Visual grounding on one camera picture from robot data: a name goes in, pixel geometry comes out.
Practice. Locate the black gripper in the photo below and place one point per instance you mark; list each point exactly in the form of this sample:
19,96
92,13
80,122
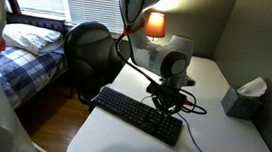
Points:
167,93

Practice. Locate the black computer keyboard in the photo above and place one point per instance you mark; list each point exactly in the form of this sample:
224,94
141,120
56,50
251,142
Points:
132,112

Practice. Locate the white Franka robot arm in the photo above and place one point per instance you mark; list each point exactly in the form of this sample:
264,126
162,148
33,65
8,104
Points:
151,54

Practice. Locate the dark patterned tissue box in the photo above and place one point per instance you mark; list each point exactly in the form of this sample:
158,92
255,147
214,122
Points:
240,104

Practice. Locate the orange shade table lamp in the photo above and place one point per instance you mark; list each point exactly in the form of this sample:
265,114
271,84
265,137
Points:
155,25

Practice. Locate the black leather office chair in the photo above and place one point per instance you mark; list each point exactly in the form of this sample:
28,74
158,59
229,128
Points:
90,58

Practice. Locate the blue plaid bed blanket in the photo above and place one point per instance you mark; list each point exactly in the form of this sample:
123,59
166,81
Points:
26,72

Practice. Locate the white pillow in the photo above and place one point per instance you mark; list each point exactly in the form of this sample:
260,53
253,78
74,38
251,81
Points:
32,37

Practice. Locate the dark wooden bed headboard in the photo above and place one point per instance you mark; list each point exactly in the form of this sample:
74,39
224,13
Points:
34,21

